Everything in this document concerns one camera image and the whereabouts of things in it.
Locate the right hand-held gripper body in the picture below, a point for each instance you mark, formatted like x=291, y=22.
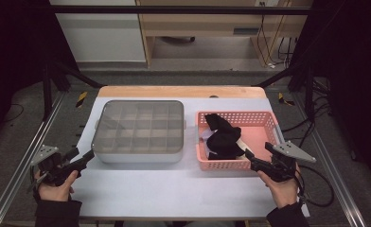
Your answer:
x=281, y=167

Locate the black curtain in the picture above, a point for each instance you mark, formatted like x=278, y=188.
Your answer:
x=357, y=63
x=13, y=47

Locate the aluminium rail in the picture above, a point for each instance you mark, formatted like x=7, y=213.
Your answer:
x=341, y=189
x=22, y=170

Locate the black metal stand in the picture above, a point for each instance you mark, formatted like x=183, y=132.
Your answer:
x=47, y=94
x=309, y=94

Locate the black sock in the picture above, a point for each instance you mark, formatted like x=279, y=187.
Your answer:
x=224, y=138

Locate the transparent grey box lid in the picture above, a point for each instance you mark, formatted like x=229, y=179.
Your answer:
x=139, y=126

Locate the person's right hand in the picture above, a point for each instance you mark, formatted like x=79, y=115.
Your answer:
x=284, y=192

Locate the wooden desk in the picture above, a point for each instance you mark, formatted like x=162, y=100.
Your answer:
x=199, y=26

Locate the white cabinet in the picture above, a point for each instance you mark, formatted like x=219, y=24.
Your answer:
x=101, y=38

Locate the black horizontal bar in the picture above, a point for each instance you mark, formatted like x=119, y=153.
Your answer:
x=174, y=10

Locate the grey divided storage box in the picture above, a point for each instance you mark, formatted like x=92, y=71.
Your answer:
x=136, y=158

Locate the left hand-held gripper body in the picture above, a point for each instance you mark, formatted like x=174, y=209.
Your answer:
x=49, y=164

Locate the yellow black tape strip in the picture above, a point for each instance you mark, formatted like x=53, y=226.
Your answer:
x=81, y=99
x=283, y=99

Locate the person's left hand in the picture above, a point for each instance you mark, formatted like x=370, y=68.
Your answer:
x=56, y=193

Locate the pink perforated basket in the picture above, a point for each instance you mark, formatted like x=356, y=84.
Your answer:
x=259, y=132

